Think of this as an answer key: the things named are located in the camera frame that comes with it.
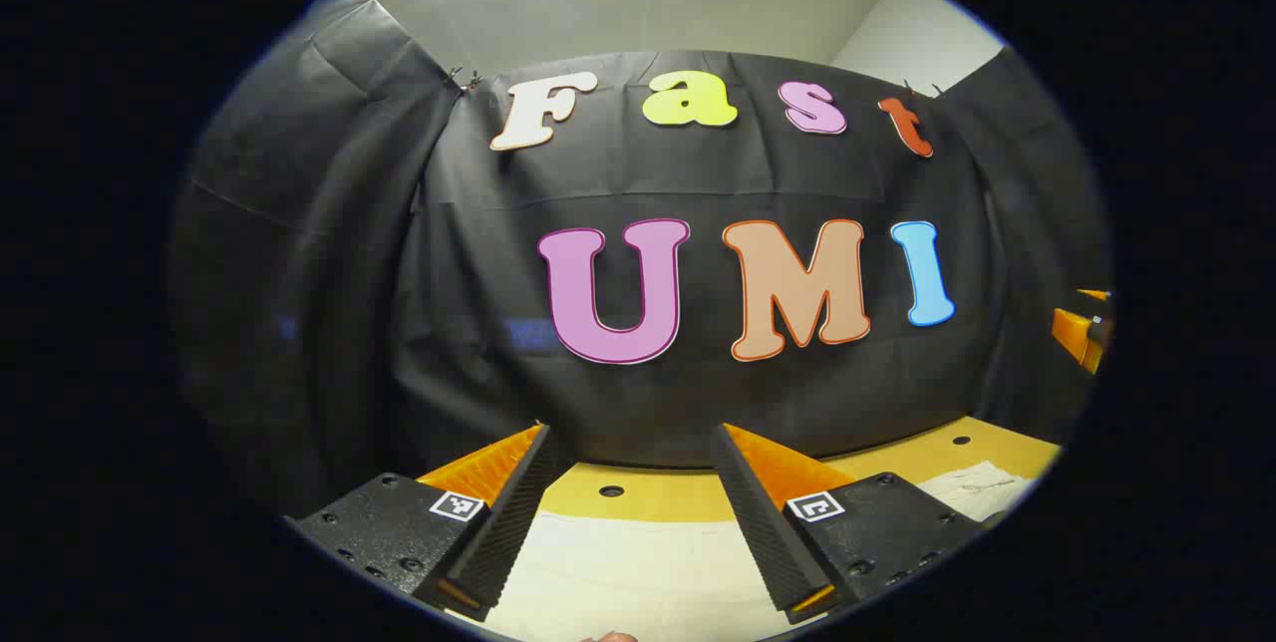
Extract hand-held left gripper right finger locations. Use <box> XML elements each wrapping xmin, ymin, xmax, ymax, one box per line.
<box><xmin>710</xmin><ymin>423</ymin><xmax>988</xmax><ymax>625</ymax></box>

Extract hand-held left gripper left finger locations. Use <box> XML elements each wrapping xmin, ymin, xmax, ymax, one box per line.
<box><xmin>284</xmin><ymin>423</ymin><xmax>577</xmax><ymax>623</ymax></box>

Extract white jeans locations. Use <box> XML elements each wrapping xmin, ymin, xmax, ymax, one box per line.
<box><xmin>478</xmin><ymin>461</ymin><xmax>1040</xmax><ymax>642</ymax></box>

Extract black backdrop cloth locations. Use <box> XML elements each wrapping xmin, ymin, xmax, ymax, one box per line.
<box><xmin>169</xmin><ymin>0</ymin><xmax>1113</xmax><ymax>523</ymax></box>

